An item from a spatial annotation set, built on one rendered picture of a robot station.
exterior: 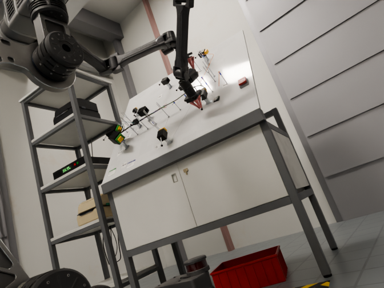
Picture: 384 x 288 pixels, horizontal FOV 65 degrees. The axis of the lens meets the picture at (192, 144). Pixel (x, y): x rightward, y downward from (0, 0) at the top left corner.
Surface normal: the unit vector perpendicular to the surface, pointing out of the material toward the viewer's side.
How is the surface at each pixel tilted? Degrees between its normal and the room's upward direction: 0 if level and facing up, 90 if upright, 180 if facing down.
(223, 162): 90
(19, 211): 90
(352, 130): 90
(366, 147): 90
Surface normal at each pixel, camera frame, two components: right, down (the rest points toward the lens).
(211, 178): -0.48, -0.08
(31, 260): 0.73, -0.40
